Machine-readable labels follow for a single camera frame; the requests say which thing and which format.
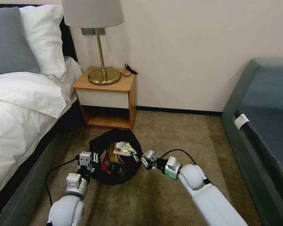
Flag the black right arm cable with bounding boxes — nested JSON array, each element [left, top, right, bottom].
[[160, 148, 213, 185]]

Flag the wooden nightstand with white drawer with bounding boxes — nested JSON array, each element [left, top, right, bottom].
[[72, 66, 137, 131]]

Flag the white paper label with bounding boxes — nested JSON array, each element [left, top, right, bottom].
[[234, 113, 251, 130]]

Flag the black headboard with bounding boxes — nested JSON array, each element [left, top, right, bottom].
[[59, 17, 80, 65]]

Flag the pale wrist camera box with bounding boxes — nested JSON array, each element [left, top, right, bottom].
[[145, 150, 158, 162], [79, 151, 92, 167]]

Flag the grey wall switch panel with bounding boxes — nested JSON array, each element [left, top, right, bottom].
[[81, 27, 106, 36]]

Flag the black baseboard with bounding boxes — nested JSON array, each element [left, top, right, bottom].
[[136, 106, 225, 113]]

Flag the grey-teal upholstered sofa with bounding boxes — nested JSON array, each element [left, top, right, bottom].
[[220, 57, 283, 226]]

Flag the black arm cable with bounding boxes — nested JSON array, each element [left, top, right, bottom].
[[45, 158, 82, 207], [160, 148, 213, 185]]

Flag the dark grey bed frame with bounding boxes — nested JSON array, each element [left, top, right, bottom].
[[0, 100, 91, 226]]

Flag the large white pillow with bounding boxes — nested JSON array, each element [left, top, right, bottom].
[[19, 4, 67, 78]]

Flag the crumpled gold foil wrapper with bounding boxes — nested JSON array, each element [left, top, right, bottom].
[[113, 141, 138, 157]]

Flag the brass lamp with grey shade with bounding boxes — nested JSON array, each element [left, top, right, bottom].
[[61, 0, 125, 86]]

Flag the red snack packet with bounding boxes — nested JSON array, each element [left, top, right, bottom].
[[100, 150, 112, 174]]

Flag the grey pillow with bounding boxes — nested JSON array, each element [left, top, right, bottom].
[[0, 6, 41, 77]]

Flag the black bag-lined trash bin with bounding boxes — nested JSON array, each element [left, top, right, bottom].
[[88, 128, 143, 186]]

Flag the yellow-brown wrapper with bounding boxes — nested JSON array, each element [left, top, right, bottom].
[[110, 150, 126, 165]]

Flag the white duvet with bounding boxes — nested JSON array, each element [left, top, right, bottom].
[[0, 71, 73, 196]]

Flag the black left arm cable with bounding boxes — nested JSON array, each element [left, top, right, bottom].
[[45, 158, 82, 207]]

